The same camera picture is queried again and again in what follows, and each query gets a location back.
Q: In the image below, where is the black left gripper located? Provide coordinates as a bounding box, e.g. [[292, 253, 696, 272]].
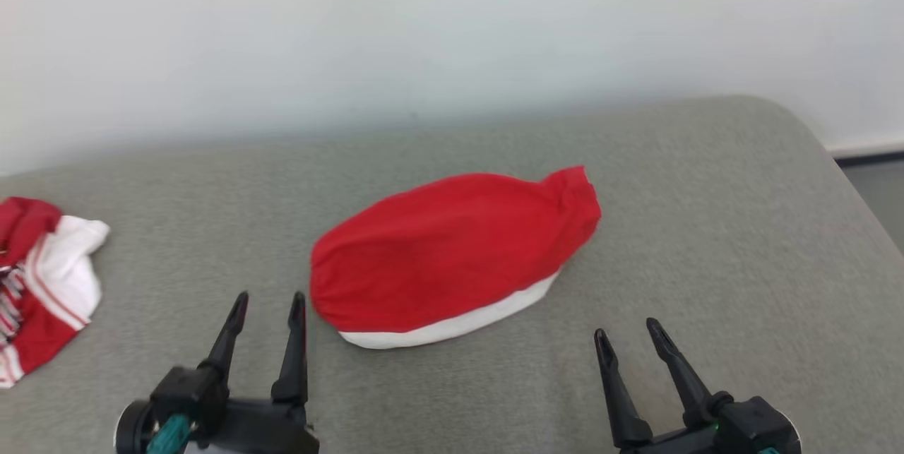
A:
[[115, 291, 320, 454]]

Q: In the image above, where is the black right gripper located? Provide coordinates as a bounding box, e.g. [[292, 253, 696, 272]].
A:
[[595, 317, 803, 454]]

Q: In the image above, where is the plain red garment white hem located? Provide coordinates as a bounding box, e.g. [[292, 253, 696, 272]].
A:
[[309, 165, 602, 350]]

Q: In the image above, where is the red white numbered jersey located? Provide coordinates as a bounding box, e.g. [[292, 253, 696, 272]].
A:
[[0, 196, 112, 390]]

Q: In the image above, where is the dark skirting board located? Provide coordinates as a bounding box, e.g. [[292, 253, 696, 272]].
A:
[[833, 149, 904, 167]]

